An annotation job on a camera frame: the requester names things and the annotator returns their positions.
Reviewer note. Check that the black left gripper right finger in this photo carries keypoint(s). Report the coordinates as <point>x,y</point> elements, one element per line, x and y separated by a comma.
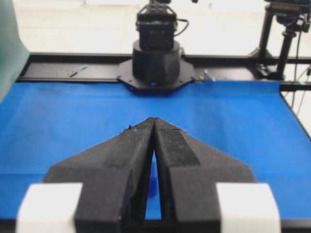
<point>204,190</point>

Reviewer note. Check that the blue table mat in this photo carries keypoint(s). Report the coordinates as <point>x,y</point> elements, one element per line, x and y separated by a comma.
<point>43,123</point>

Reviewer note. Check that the blue block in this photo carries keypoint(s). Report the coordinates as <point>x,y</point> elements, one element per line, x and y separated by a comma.
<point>152,190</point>

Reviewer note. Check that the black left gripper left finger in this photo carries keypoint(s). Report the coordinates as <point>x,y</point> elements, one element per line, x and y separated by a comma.
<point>95,191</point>

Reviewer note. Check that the black aluminium table frame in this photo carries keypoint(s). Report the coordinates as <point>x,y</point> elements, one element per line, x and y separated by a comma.
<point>115,68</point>

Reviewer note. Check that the green backdrop curtain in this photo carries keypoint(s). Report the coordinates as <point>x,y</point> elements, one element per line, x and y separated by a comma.
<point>13,53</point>

